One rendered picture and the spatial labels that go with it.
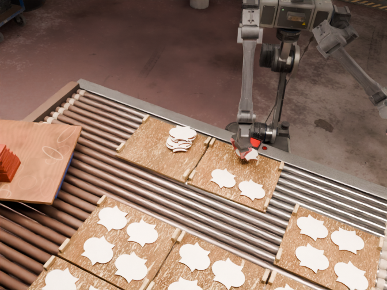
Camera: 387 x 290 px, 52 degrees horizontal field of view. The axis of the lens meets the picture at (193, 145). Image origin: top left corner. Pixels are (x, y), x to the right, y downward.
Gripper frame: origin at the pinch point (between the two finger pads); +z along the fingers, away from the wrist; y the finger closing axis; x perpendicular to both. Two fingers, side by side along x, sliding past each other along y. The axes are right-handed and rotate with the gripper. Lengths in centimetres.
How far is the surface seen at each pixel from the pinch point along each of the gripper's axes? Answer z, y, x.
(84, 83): 12, -102, -53
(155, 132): 9, -39, -30
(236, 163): 8.5, -0.8, 0.1
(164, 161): 9.0, -16.7, -34.3
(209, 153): 8.7, -12.5, -9.9
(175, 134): 2.7, -27.3, -23.5
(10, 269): 11, 12, -115
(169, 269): 9, 40, -57
